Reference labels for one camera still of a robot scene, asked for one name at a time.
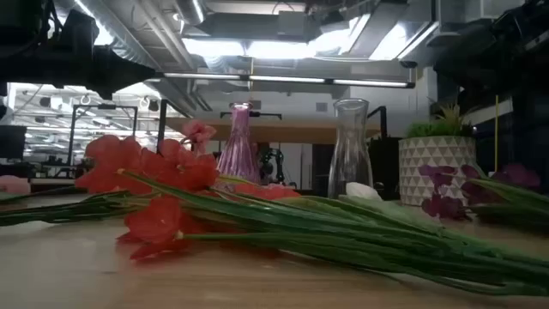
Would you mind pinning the grey wall vent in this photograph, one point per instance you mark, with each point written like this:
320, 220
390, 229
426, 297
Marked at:
321, 107

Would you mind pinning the pink artificial flower bunch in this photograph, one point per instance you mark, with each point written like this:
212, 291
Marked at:
199, 133

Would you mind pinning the clear glass vase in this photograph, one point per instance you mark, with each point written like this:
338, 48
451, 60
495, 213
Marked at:
349, 141

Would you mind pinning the black background rig frame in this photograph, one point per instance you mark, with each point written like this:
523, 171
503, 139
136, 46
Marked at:
103, 107

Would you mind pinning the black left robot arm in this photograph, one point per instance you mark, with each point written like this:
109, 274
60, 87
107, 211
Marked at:
25, 64

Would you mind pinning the pink ribbed glass vase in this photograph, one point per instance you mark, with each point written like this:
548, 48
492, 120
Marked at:
238, 150

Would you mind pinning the purple artificial flower bunch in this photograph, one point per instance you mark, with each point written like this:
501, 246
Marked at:
442, 206

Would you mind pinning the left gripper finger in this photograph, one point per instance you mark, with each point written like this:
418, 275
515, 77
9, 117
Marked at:
116, 81
120, 64

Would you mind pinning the red artificial flower bunch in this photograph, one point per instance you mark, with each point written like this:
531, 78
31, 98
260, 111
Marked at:
171, 171

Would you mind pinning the wooden shelf with black legs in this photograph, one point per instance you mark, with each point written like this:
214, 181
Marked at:
291, 129

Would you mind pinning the black background robot arm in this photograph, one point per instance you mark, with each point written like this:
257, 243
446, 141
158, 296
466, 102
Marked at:
274, 163

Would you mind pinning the white artificial tulip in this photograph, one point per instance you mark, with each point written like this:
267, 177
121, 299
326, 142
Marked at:
362, 191

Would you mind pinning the succulent in triangle-patterned pot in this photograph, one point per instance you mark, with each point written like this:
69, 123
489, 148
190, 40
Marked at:
437, 163

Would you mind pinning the long ceiling light fixture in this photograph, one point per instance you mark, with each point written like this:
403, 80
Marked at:
283, 79

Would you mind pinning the pink artificial tulip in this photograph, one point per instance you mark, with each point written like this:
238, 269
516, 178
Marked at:
13, 184

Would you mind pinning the silver ceiling duct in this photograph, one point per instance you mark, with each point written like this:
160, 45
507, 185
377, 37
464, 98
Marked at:
191, 10

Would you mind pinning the dark computer monitor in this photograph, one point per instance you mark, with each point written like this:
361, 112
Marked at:
12, 141

